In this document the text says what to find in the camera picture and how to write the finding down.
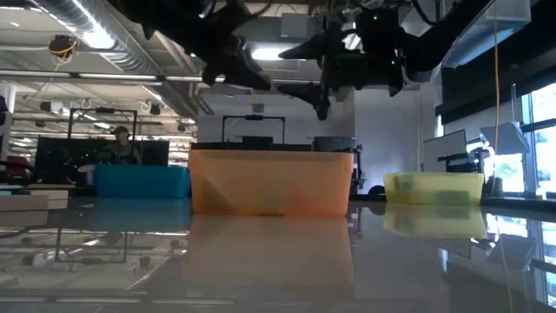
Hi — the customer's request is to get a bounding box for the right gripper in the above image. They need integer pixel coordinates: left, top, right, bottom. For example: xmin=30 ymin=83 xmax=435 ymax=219
xmin=277 ymin=8 xmax=405 ymax=122

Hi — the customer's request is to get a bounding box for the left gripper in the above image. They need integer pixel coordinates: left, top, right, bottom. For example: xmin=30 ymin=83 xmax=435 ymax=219
xmin=190 ymin=3 xmax=273 ymax=91

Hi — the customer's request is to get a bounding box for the ceiling light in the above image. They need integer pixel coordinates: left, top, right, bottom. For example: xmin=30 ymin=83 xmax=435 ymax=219
xmin=250 ymin=46 xmax=283 ymax=61

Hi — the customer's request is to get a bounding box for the grey ceiling box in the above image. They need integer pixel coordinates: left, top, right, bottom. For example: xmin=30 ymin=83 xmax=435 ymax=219
xmin=280 ymin=12 xmax=310 ymax=39

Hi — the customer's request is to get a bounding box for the black workstation table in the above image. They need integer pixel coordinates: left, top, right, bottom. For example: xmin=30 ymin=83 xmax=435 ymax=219
xmin=190 ymin=136 xmax=314 ymax=152

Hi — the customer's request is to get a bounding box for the black box monitor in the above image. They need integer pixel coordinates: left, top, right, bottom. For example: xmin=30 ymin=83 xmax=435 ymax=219
xmin=313 ymin=136 xmax=358 ymax=153

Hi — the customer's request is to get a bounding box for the black equipment stand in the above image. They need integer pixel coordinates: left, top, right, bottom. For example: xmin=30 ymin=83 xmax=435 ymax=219
xmin=351 ymin=145 xmax=368 ymax=196

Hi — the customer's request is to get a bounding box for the orange plastic bin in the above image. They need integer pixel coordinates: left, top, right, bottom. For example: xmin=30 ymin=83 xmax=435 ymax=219
xmin=188 ymin=150 xmax=354 ymax=218

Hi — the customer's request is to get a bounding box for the horizontal steel pipe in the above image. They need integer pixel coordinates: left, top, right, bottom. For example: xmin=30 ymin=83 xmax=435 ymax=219
xmin=0 ymin=69 xmax=322 ymax=86

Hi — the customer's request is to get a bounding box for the person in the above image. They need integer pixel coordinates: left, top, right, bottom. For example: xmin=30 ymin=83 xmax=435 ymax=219
xmin=97 ymin=125 xmax=142 ymax=166

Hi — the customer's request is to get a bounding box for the red-orange block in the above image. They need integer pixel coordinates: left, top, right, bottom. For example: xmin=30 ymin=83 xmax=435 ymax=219
xmin=288 ymin=195 xmax=312 ymax=216

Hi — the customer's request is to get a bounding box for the blue plastic bin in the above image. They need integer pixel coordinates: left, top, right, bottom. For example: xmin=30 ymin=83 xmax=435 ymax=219
xmin=94 ymin=163 xmax=192 ymax=200

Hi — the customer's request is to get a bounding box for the white monitor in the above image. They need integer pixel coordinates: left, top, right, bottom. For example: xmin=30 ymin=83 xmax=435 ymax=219
xmin=423 ymin=129 xmax=468 ymax=173

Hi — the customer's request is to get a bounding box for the yellow plastic bin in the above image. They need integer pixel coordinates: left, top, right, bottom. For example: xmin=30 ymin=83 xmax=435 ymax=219
xmin=383 ymin=172 xmax=485 ymax=205

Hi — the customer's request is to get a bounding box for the green small cube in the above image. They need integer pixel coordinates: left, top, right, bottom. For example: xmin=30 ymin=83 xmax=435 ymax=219
xmin=436 ymin=190 xmax=464 ymax=205

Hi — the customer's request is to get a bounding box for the pale wooden block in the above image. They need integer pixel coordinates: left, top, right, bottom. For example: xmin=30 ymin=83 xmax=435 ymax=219
xmin=30 ymin=190 xmax=70 ymax=210

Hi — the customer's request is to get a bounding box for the red chair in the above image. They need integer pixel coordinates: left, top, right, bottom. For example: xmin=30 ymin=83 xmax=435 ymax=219
xmin=6 ymin=156 xmax=30 ymax=177

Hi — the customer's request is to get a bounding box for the window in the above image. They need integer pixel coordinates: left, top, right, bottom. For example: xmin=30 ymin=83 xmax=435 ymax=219
xmin=520 ymin=82 xmax=556 ymax=195

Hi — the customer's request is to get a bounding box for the flat wooden block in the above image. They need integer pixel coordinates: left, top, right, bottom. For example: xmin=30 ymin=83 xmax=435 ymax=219
xmin=0 ymin=194 xmax=50 ymax=213

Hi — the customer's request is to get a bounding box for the black metal frame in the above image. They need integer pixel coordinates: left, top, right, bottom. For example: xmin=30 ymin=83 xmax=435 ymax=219
xmin=222 ymin=115 xmax=287 ymax=144
xmin=67 ymin=108 xmax=138 ymax=141

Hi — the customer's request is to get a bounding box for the ceiling cable reel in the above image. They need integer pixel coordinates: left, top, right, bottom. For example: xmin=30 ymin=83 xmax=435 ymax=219
xmin=47 ymin=34 xmax=79 ymax=60

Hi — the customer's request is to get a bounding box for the silver round ceiling duct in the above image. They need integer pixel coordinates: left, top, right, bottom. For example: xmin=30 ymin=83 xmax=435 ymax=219
xmin=32 ymin=0 xmax=196 ymax=75

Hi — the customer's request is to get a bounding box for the silver rectangular ceiling duct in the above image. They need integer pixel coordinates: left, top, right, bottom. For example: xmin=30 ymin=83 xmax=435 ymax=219
xmin=442 ymin=0 xmax=531 ymax=66

